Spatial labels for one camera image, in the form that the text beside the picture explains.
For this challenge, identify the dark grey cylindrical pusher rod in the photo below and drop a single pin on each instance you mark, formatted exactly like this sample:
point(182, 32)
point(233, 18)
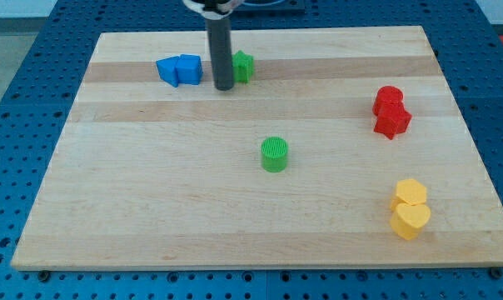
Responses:
point(220, 48)

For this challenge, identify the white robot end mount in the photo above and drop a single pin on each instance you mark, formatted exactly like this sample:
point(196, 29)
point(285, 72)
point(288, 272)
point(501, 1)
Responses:
point(212, 9)

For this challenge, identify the green star block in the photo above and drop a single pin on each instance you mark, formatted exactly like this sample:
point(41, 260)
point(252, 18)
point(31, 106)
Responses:
point(243, 67)

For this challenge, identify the blue cube block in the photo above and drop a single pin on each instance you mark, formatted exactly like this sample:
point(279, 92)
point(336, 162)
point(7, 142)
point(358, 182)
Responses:
point(189, 69)

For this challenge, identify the blue triangle block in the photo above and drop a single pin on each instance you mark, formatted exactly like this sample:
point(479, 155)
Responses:
point(167, 70)

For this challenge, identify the green cylinder block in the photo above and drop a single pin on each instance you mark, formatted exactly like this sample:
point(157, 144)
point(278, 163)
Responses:
point(274, 154)

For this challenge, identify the wooden board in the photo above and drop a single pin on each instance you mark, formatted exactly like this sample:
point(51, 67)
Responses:
point(146, 176)

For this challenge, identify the red cylinder block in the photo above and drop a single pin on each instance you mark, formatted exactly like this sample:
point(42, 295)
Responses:
point(385, 96)

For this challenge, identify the red star block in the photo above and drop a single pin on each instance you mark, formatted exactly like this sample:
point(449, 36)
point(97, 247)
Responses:
point(392, 119)

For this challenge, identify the blue perforated table plate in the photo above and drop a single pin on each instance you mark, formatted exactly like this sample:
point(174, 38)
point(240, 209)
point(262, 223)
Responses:
point(35, 107)

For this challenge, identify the yellow hexagon block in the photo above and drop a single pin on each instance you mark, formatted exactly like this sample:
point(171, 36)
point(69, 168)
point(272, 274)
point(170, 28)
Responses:
point(408, 191)

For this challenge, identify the yellow heart block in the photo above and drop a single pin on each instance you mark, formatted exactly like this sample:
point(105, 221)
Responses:
point(407, 221)

